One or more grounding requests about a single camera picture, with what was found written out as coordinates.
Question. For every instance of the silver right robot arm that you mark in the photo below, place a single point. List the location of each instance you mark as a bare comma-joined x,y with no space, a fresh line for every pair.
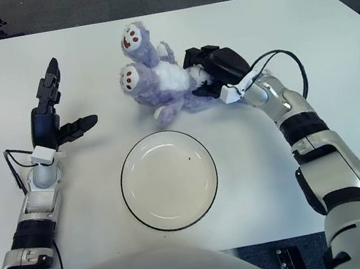
303,127

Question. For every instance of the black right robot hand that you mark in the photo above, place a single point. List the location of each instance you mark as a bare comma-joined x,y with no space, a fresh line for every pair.
226,62

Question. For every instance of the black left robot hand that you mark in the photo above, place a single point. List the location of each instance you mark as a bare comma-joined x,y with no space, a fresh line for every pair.
43,124

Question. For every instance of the purple plush rabbit doll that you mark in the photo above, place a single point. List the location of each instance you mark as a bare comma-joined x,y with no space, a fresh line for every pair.
157,83

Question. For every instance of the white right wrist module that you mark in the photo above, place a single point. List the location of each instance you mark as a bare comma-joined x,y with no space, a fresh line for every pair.
228,94

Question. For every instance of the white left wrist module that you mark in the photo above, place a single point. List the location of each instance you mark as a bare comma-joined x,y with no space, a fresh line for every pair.
43,154

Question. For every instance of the black metal bracket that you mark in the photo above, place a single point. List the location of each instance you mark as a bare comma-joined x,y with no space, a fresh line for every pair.
287,261

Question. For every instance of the white plate with black rim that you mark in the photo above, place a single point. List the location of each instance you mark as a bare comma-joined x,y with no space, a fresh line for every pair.
169,183

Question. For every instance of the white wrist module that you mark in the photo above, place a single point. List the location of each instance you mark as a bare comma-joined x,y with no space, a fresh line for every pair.
43,154
228,94

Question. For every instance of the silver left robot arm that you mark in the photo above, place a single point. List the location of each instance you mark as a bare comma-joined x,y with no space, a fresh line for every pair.
36,206

